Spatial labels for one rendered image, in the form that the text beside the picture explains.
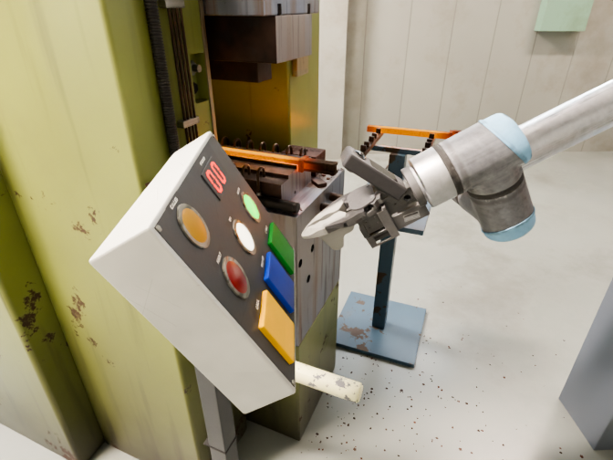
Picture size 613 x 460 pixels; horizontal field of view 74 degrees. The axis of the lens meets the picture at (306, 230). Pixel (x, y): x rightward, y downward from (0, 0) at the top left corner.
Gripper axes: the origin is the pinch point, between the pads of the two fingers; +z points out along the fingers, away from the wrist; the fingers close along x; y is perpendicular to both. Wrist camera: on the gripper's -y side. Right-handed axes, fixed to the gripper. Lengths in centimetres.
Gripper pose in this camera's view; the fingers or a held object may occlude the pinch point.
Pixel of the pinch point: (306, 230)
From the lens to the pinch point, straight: 70.7
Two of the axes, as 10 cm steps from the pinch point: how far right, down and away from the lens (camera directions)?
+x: -0.3, -4.9, 8.7
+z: -8.6, 4.5, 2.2
